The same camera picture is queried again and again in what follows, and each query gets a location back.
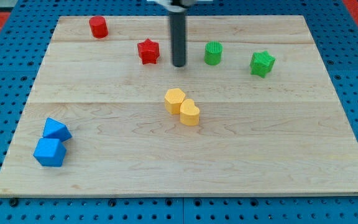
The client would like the red star block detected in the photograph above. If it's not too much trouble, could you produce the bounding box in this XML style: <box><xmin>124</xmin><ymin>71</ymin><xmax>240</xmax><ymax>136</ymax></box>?
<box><xmin>137</xmin><ymin>39</ymin><xmax>160</xmax><ymax>65</ymax></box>

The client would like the green star block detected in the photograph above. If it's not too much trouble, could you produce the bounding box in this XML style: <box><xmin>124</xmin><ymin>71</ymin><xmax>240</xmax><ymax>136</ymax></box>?
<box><xmin>250</xmin><ymin>51</ymin><xmax>275</xmax><ymax>78</ymax></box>

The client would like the yellow heart block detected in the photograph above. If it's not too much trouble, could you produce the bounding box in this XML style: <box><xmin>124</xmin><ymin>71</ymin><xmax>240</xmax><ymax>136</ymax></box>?
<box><xmin>180</xmin><ymin>99</ymin><xmax>200</xmax><ymax>126</ymax></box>

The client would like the yellow hexagon block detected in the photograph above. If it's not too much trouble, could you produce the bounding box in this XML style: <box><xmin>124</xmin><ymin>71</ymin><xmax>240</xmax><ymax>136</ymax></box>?
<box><xmin>164</xmin><ymin>88</ymin><xmax>186</xmax><ymax>114</ymax></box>

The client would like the green cylinder block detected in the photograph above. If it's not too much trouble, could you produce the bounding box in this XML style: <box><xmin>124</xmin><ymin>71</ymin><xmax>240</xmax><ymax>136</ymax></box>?
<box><xmin>204</xmin><ymin>41</ymin><xmax>223</xmax><ymax>65</ymax></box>

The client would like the wooden board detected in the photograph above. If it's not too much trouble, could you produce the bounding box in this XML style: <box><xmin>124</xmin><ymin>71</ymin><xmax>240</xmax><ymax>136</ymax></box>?
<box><xmin>0</xmin><ymin>16</ymin><xmax>358</xmax><ymax>198</ymax></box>

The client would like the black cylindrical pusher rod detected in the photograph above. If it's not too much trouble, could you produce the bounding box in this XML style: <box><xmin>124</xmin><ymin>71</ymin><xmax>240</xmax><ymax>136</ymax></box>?
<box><xmin>168</xmin><ymin>12</ymin><xmax>186</xmax><ymax>67</ymax></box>

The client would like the red cylinder block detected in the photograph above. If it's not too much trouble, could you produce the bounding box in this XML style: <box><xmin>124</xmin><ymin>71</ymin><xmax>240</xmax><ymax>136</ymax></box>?
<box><xmin>88</xmin><ymin>16</ymin><xmax>108</xmax><ymax>39</ymax></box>

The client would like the blue triangle block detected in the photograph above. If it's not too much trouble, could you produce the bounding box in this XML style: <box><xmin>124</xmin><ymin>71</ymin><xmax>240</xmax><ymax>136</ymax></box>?
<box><xmin>42</xmin><ymin>118</ymin><xmax>72</xmax><ymax>142</ymax></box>

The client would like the blue cube block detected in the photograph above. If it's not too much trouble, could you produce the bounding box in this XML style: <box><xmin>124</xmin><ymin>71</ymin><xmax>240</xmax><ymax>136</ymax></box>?
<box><xmin>33</xmin><ymin>138</ymin><xmax>67</xmax><ymax>167</ymax></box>

